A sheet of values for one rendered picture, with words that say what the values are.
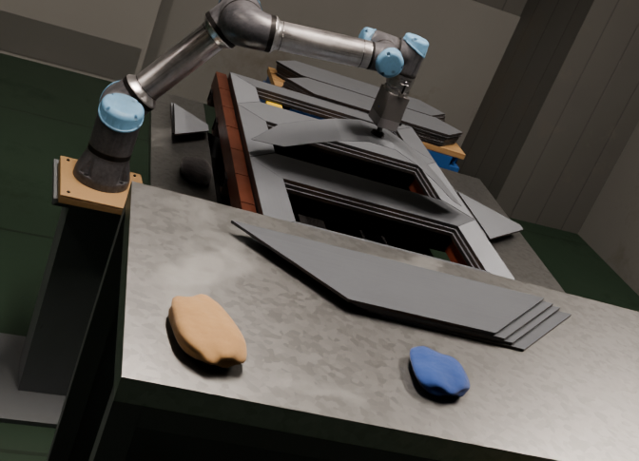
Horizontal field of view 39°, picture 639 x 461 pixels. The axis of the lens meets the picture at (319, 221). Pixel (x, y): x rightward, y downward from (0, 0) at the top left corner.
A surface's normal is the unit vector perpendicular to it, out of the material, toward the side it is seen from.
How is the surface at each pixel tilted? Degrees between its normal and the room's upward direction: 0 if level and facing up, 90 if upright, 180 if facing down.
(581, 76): 90
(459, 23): 90
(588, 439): 0
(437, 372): 2
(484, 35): 90
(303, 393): 0
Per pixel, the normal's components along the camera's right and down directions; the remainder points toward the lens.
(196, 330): 0.26, -0.81
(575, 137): 0.25, 0.48
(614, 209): -0.91, -0.20
